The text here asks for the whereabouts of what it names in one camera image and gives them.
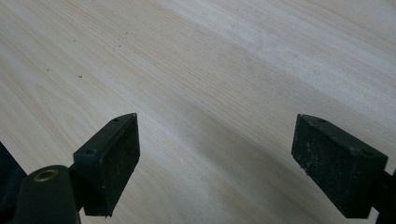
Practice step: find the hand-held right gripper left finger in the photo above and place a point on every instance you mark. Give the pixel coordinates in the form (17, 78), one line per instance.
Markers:
(107, 166)

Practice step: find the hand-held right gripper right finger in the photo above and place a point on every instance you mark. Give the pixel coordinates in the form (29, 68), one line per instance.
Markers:
(336, 168)

